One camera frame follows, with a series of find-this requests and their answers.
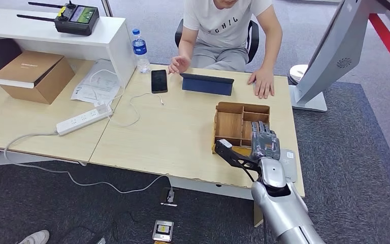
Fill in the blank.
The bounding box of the grey kiosk screen stand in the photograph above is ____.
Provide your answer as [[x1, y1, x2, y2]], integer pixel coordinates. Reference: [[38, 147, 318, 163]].
[[289, 0, 390, 113]]

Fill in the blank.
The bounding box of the person's left hand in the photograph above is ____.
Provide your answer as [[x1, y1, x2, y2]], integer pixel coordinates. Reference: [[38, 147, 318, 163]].
[[247, 67, 276, 100]]

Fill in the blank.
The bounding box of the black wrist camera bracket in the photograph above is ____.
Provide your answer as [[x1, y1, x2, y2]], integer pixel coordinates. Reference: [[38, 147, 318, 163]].
[[214, 139, 261, 173]]

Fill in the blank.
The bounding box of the round white floor device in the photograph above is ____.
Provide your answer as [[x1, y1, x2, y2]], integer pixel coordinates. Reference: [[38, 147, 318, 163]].
[[288, 64, 310, 85]]

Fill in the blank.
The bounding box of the white power strip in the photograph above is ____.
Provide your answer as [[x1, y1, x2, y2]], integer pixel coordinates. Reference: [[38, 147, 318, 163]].
[[56, 105, 114, 136]]

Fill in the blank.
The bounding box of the thin white charging cable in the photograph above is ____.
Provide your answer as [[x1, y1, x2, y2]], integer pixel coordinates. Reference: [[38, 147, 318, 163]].
[[88, 69, 165, 128]]

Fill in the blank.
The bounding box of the white desk support panel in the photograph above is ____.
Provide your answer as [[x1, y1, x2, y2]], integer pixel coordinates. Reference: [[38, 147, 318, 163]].
[[0, 151, 88, 167]]

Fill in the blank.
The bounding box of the black smartphone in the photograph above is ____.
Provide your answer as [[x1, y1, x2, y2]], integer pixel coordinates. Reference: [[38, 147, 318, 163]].
[[150, 69, 169, 94]]

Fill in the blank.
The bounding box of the grey power strip cable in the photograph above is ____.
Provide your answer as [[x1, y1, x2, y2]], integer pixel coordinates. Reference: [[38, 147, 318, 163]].
[[4, 131, 176, 195]]

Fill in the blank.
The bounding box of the floor socket with plug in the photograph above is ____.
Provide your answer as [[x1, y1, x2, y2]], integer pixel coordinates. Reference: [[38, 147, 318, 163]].
[[160, 188, 179, 208]]

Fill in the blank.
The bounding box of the white desk shelf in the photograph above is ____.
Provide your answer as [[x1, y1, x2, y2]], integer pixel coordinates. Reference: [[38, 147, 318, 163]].
[[0, 7, 138, 87]]

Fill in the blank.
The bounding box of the white charger plug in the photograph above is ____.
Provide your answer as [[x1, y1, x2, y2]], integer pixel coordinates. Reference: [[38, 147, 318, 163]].
[[94, 102, 113, 114]]

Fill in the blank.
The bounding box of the white shoe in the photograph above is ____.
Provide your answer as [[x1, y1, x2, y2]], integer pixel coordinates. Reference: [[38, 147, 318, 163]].
[[16, 229, 51, 244]]

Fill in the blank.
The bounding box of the metal pole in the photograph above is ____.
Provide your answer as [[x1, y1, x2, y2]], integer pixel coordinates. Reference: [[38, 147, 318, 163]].
[[101, 0, 115, 17]]

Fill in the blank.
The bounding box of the person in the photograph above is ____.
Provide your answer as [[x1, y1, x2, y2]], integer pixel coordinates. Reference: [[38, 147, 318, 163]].
[[167, 0, 283, 100]]

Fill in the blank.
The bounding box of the grey card reader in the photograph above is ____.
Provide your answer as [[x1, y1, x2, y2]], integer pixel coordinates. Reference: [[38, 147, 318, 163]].
[[279, 148, 298, 184]]

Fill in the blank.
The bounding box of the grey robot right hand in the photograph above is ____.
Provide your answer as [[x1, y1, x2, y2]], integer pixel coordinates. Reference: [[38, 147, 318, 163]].
[[250, 121, 281, 162]]

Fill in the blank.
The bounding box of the wooden desk leg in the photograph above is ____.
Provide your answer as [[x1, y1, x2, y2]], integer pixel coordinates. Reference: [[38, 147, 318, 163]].
[[253, 197, 270, 228]]

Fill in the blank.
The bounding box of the printed white paper sheet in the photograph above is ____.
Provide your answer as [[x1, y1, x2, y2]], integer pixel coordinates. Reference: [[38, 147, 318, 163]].
[[70, 58, 122, 105]]

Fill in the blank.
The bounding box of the dark blue tablet case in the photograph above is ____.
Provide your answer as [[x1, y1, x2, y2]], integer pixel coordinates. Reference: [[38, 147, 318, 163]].
[[180, 73, 235, 97]]

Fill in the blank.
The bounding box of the wooden compartment organizer box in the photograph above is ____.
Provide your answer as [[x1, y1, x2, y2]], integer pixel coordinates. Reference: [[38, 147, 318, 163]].
[[211, 101, 271, 158]]

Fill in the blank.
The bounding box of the clear film on right hand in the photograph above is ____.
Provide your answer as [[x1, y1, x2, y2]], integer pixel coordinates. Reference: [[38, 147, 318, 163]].
[[252, 131, 280, 160]]

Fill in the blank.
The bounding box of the black remote controller with antennas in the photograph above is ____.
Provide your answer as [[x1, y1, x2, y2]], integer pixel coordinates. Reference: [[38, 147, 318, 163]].
[[16, 1, 101, 37]]

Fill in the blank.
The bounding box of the brown cardboard box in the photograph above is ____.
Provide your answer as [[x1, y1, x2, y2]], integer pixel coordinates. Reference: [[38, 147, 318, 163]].
[[0, 50, 76, 105]]

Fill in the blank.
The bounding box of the clear water bottle blue label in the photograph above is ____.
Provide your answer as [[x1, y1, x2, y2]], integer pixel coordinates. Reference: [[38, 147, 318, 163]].
[[132, 28, 151, 74]]

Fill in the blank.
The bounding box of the person's right hand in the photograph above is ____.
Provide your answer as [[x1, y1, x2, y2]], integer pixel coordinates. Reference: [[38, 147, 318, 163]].
[[167, 54, 192, 75]]

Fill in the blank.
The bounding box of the black office chair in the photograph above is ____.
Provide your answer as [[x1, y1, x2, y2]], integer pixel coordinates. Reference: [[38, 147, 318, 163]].
[[175, 18, 260, 65]]

